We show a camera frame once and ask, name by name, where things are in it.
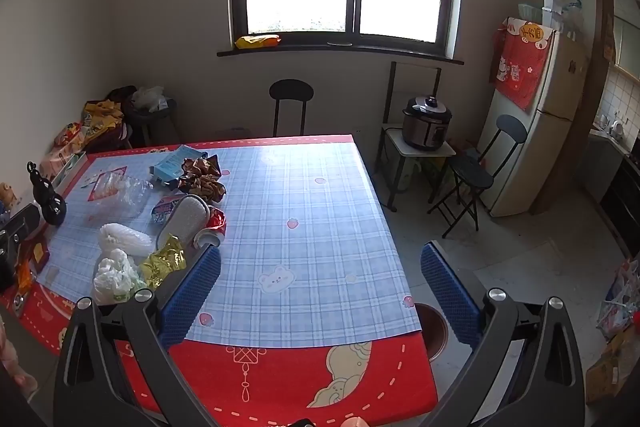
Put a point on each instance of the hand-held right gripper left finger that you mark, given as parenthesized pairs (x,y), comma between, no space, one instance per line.
(192,294)

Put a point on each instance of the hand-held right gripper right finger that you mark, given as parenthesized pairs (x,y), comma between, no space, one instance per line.
(447,297)

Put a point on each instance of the crushed red drink can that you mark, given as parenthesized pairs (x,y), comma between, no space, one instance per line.
(216,222)

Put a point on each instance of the brown trash bin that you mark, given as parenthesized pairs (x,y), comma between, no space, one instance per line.
(435,332)

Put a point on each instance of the black gourd ornament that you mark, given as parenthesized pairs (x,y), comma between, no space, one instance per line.
(50,207)

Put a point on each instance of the gold foil wrapper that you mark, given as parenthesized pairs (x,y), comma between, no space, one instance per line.
(162,259)

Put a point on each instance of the blue pink snack packet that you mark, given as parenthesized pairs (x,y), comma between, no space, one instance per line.
(162,208)

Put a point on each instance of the red white packet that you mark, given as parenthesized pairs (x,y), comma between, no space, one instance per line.
(102,187)

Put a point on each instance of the brown foil wrapper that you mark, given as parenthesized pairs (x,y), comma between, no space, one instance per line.
(202,179)

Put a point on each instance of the table with plaid cloth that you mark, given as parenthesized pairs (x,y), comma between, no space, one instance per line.
(280,382)

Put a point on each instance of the black folding chair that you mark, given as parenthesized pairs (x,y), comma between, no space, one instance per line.
(470,172)

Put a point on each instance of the green white thermos pot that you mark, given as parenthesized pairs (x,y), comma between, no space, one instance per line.
(411,174)

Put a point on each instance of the blue paper carton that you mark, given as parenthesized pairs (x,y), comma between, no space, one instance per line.
(170,167)

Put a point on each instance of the pile of snack bags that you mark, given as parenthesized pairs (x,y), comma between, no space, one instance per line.
(100,117)

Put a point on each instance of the black rack with white top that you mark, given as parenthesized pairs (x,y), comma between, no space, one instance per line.
(400,144)

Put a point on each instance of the cream refrigerator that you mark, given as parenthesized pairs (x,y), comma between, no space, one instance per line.
(530,147)

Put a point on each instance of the silver pressure cooker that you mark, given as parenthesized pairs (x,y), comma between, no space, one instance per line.
(425,127)

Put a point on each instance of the pile of plastic bags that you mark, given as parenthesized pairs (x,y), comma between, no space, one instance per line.
(622,302)

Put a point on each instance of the black stool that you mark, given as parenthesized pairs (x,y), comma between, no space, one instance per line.
(160,119)

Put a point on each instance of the brown cardboard box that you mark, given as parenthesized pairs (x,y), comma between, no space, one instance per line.
(610,372)

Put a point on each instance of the crumpled white plastic bag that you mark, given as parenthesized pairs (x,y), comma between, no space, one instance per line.
(147,98)

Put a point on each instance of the black oven cabinet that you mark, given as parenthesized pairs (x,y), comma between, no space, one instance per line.
(622,207)

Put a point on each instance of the grey kitchen counter cabinet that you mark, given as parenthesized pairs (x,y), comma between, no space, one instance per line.
(595,157)

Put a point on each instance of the black round-back chair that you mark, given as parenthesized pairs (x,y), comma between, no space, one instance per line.
(291,91)

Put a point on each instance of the red printed cloth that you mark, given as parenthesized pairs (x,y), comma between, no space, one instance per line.
(520,72)

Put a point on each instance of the white kettle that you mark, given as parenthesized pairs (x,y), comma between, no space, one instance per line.
(617,128)

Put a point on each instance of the yellow packet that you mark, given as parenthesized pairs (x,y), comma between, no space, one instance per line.
(257,41)

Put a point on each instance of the white boxes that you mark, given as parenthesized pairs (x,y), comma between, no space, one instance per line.
(550,9)

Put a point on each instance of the clear plastic bag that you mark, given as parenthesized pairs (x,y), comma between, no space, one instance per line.
(572,17)

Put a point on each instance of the wall cabinet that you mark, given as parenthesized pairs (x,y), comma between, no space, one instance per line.
(627,47)

